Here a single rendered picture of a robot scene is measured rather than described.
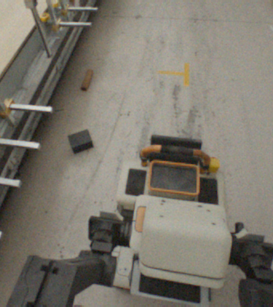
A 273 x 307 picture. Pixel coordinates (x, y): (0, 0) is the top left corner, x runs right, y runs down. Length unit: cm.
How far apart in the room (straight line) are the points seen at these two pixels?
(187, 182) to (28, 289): 92
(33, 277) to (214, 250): 40
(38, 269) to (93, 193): 178
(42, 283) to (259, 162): 225
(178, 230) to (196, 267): 9
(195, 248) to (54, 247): 159
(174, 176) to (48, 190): 134
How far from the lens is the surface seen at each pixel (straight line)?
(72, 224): 212
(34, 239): 218
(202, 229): 63
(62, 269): 39
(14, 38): 225
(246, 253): 83
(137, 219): 78
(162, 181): 118
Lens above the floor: 199
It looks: 52 degrees down
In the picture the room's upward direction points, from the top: 6 degrees counter-clockwise
